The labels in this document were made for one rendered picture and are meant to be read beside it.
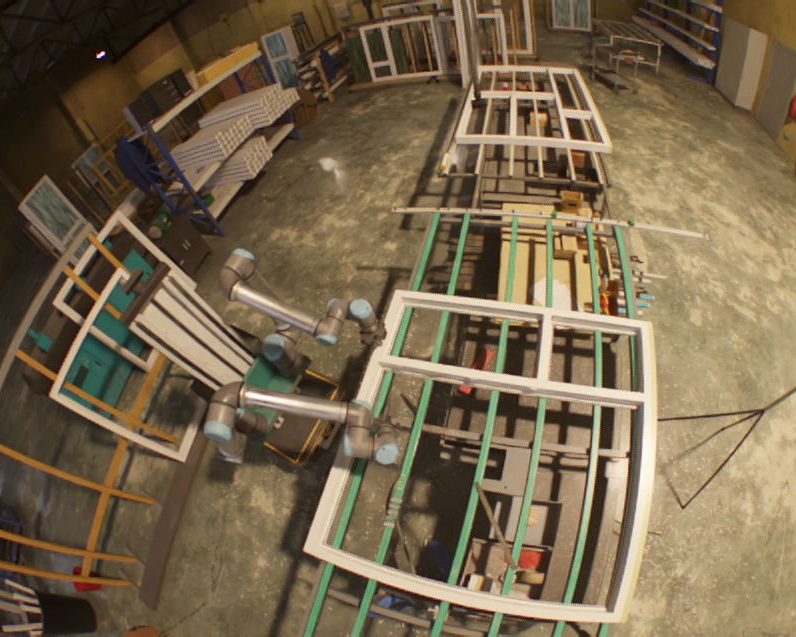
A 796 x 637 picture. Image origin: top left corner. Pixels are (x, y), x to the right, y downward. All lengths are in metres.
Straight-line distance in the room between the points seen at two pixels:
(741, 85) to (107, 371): 12.45
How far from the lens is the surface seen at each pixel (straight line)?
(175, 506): 3.59
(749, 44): 9.67
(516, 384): 1.68
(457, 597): 1.59
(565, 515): 1.95
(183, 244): 4.83
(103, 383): 4.72
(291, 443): 2.56
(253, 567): 3.06
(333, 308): 1.62
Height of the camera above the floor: 2.49
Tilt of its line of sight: 54 degrees down
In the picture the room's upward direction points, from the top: 22 degrees counter-clockwise
